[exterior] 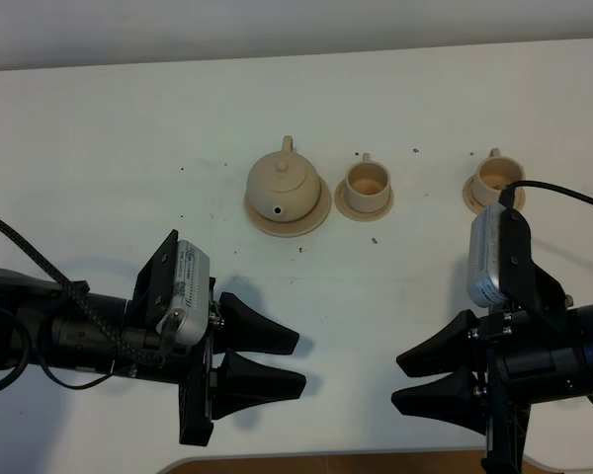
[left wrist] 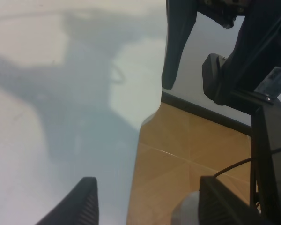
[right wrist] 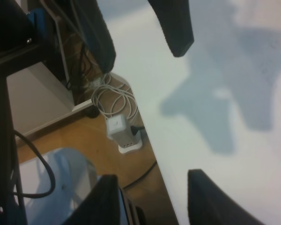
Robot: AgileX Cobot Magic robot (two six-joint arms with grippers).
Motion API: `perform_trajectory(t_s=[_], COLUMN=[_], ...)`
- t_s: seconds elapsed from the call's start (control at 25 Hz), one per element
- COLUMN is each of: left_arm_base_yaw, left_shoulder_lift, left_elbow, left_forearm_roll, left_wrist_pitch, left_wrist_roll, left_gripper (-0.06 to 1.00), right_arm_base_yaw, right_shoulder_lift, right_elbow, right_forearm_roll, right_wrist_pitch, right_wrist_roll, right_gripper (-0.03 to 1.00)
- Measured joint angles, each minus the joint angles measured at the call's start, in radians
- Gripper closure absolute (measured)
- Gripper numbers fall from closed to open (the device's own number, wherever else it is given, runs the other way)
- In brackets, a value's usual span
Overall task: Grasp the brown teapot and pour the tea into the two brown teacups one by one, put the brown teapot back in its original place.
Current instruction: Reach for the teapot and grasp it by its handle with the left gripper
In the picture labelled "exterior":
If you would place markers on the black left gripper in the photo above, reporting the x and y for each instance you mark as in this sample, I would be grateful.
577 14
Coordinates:
239 382

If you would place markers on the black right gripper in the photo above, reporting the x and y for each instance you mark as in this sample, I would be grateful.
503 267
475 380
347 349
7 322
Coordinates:
532 352

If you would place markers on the beige ceramic teapot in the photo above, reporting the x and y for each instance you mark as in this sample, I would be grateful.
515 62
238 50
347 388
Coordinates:
283 186

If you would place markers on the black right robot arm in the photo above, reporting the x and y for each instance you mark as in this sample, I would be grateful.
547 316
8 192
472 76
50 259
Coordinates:
583 350

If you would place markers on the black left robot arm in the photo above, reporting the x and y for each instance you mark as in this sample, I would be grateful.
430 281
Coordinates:
41 324

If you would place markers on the beige saucer near teapot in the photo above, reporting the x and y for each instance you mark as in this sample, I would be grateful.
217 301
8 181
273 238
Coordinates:
353 214

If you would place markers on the beige teacup near teapot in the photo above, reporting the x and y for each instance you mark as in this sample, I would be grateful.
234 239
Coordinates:
367 185

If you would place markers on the beige saucer far right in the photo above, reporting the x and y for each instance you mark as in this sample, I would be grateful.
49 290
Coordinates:
475 206

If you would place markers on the beige teacup far right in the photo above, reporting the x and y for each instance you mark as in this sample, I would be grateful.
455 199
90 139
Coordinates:
493 175

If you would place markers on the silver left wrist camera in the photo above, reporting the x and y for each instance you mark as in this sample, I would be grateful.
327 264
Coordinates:
191 298

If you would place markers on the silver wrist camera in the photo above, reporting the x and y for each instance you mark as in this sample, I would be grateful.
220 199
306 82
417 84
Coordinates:
191 298
483 266

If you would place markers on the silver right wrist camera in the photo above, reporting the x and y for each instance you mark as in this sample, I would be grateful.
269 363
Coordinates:
483 266

